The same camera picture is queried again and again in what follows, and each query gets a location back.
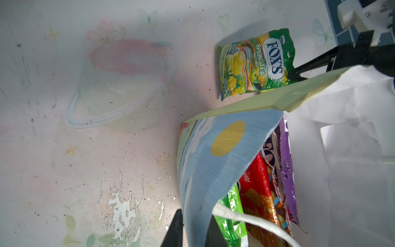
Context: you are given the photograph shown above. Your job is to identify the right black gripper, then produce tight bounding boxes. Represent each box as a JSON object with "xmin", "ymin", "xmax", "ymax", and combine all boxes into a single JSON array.
[{"xmin": 288, "ymin": 31, "xmax": 395, "ymax": 82}]

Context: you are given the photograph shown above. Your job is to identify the bright green snack packet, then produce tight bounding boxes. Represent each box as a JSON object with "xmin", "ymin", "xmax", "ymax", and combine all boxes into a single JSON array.
[{"xmin": 215, "ymin": 184, "xmax": 249, "ymax": 247}]

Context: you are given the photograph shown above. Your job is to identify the red snack packet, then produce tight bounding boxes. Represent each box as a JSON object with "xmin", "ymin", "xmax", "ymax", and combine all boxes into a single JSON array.
[{"xmin": 238, "ymin": 154, "xmax": 292, "ymax": 235}]

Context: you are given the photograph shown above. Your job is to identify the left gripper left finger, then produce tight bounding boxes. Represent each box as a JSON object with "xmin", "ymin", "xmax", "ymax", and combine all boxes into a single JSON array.
[{"xmin": 161, "ymin": 209, "xmax": 184, "ymax": 247}]

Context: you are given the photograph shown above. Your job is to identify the purple Fox's candy packet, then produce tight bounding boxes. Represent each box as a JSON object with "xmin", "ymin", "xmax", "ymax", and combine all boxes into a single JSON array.
[{"xmin": 262, "ymin": 115, "xmax": 300, "ymax": 227}]

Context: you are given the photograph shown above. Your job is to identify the green Fox's spring tea packet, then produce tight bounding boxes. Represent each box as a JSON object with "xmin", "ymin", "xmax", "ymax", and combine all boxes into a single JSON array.
[{"xmin": 217, "ymin": 28, "xmax": 295, "ymax": 100}]

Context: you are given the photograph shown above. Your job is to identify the floral paper gift bag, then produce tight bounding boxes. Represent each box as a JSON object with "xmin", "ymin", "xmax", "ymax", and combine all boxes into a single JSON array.
[{"xmin": 177, "ymin": 65, "xmax": 395, "ymax": 247}]

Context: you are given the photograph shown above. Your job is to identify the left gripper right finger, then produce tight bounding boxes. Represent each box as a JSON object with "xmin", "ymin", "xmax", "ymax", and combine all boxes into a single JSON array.
[{"xmin": 205, "ymin": 216, "xmax": 228, "ymax": 247}]

